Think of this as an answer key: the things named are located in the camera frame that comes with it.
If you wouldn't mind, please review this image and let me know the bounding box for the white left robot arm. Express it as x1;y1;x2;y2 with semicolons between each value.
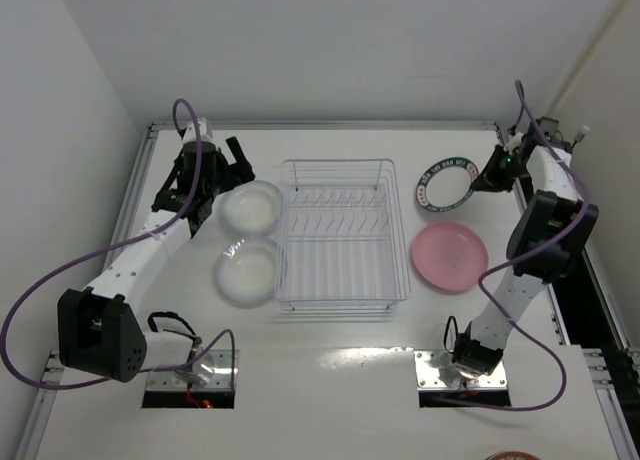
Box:
57;137;255;382

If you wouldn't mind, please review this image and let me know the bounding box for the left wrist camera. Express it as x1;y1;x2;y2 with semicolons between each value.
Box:
181;117;213;143

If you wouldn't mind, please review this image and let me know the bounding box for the near blue rimmed glass plate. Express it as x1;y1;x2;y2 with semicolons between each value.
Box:
214;237;288;309

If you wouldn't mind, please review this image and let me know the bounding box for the blue rimmed glass plate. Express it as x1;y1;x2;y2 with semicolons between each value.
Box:
219;180;283;236
214;237;288;309

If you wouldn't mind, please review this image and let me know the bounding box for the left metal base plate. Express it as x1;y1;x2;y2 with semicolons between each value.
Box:
145;350;238;393

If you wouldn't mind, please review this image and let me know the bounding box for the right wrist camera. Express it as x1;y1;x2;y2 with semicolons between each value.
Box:
537;117;564;143

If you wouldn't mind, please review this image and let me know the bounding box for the white wire dish rack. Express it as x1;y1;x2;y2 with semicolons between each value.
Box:
275;159;410;313

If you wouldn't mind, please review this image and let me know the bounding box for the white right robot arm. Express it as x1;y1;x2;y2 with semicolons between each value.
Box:
451;134;599;376

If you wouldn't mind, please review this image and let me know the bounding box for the far blue rimmed glass plate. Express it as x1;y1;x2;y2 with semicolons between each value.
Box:
219;180;283;236

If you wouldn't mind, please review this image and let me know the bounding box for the orange rimmed round object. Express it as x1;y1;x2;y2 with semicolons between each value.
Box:
486;450;540;460

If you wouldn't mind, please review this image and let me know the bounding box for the green rimmed white plate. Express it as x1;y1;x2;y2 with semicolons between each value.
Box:
415;156;479;213

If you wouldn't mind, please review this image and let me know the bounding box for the metal base plate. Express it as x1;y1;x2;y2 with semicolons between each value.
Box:
413;349;508;393
145;350;238;393

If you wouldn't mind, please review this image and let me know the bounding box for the pink plastic plate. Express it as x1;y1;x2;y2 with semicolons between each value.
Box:
411;222;489;293

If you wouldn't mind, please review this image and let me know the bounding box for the black hanging usb cable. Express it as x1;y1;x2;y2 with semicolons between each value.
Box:
559;125;591;156

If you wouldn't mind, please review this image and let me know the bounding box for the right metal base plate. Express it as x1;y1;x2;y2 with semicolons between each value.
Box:
413;349;508;393

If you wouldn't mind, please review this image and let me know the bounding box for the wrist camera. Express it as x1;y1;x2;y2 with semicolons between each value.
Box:
181;117;213;143
537;117;564;143

